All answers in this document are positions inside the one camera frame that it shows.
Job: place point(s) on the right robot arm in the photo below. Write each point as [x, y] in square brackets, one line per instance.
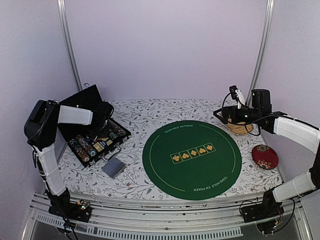
[280, 124]

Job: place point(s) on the floral patterned tablecloth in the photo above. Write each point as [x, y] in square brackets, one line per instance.
[142, 117]

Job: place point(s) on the poker chip row right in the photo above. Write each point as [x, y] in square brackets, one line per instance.
[114, 131]

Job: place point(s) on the blue playing card deck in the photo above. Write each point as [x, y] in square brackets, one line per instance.
[102, 143]

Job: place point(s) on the poker chip row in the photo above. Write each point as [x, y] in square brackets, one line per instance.
[114, 131]
[86, 146]
[79, 150]

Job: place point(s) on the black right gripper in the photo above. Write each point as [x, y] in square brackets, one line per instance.
[227, 110]

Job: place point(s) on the red floral round box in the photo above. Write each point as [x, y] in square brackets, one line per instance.
[265, 157]

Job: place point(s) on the poker chip row left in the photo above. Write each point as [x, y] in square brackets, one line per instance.
[79, 150]

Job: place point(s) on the grey card stack holder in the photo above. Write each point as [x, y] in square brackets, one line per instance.
[113, 167]

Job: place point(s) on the right aluminium frame post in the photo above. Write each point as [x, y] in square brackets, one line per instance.
[262, 48]

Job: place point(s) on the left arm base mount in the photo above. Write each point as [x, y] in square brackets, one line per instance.
[79, 211]

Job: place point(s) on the black poker chip case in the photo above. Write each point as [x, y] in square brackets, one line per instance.
[90, 99]

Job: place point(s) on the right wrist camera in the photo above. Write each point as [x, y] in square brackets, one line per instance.
[236, 94]

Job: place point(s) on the aluminium front rail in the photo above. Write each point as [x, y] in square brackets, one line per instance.
[136, 219]

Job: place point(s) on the aluminium frame post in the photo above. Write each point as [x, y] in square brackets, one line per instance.
[68, 43]
[262, 48]

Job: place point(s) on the left aluminium frame post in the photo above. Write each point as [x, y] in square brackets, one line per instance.
[68, 43]

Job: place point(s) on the round green poker mat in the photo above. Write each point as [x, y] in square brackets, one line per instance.
[192, 160]

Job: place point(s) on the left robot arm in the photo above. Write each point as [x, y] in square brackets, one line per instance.
[41, 129]

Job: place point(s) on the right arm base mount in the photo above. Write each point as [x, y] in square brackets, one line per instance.
[252, 211]

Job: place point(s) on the round woven bamboo tray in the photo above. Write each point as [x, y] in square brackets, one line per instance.
[240, 129]

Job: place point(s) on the poker chip row middle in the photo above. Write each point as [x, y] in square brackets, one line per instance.
[86, 146]

